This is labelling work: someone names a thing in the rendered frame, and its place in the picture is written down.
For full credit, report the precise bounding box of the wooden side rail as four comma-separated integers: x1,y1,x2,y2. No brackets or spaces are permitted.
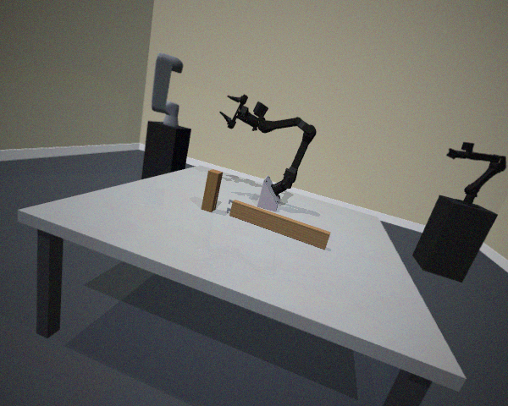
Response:
227,200,330,250

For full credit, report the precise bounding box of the brown wooden post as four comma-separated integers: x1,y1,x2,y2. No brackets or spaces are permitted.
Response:
202,169,223,212

